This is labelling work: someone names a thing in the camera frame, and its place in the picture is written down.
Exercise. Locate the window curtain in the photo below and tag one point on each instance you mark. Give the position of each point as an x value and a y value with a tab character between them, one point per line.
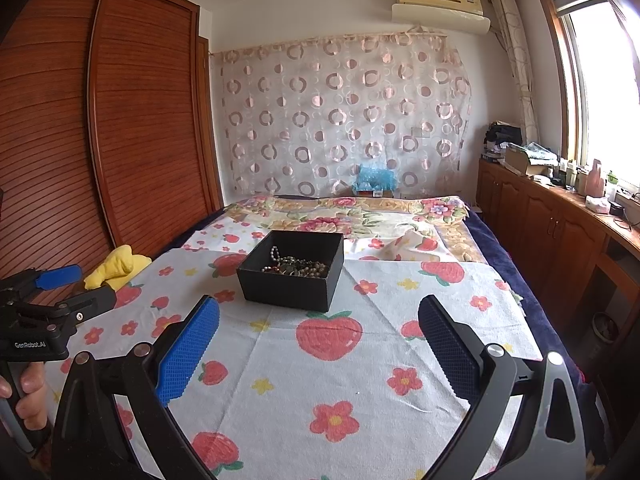
515	60

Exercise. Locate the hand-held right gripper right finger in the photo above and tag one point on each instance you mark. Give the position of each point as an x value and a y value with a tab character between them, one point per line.
445	342

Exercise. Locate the floral bedspread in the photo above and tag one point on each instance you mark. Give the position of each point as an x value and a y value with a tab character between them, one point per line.
350	215

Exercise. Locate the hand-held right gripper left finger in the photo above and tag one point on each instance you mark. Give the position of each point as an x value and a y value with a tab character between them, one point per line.
192	350

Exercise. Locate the tissue pack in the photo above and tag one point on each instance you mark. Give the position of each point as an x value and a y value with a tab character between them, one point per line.
597	205

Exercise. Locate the blue plastic bag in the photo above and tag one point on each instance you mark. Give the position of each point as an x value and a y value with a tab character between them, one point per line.
375	177

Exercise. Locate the wooden cabinet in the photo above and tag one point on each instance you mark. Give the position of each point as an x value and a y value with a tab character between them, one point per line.
540	210

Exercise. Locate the wooden slatted wardrobe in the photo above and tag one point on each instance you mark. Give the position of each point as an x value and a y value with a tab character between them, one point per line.
140	110

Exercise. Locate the green cap bottle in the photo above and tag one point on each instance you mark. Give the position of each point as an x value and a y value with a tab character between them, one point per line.
611	185

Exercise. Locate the black device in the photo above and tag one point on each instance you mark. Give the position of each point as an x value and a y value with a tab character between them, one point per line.
624	208

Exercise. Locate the stack of dark clothes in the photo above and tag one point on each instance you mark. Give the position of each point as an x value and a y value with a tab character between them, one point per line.
502	135

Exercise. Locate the round waste bin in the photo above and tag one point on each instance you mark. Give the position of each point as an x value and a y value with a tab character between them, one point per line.
605	327

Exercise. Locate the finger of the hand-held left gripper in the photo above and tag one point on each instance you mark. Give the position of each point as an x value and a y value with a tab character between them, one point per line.
90	302
60	277

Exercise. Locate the white strawberry print towel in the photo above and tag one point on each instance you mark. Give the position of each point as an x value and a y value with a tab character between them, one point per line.
300	385

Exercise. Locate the yellow cloth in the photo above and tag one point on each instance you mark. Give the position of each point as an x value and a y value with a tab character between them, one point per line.
120	265

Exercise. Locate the cardboard box with clutter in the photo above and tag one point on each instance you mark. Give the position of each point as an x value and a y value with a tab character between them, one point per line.
520	160

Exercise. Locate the circle pattern curtain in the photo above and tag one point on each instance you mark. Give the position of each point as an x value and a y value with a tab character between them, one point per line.
325	110

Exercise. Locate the person's left hand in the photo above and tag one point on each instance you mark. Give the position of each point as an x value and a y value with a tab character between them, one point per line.
31	392

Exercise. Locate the black box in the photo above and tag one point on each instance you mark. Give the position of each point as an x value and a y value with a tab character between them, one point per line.
285	291

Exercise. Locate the wooden frame window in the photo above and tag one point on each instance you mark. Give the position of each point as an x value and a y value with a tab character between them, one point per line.
600	85

